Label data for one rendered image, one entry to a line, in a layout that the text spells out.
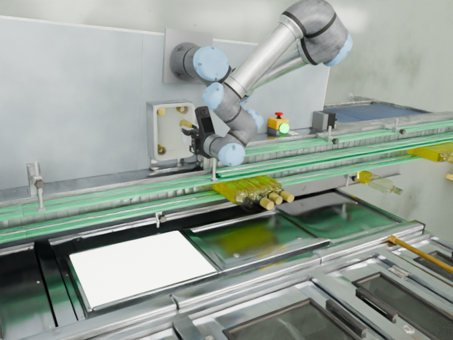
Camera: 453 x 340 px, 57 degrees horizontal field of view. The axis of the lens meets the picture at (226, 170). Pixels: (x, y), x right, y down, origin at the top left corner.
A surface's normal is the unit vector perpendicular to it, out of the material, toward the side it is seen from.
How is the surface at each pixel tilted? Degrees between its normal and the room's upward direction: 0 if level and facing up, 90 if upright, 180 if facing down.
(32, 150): 0
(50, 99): 0
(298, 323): 90
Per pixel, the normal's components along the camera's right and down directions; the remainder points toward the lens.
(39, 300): 0.04, -0.94
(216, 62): 0.43, 0.16
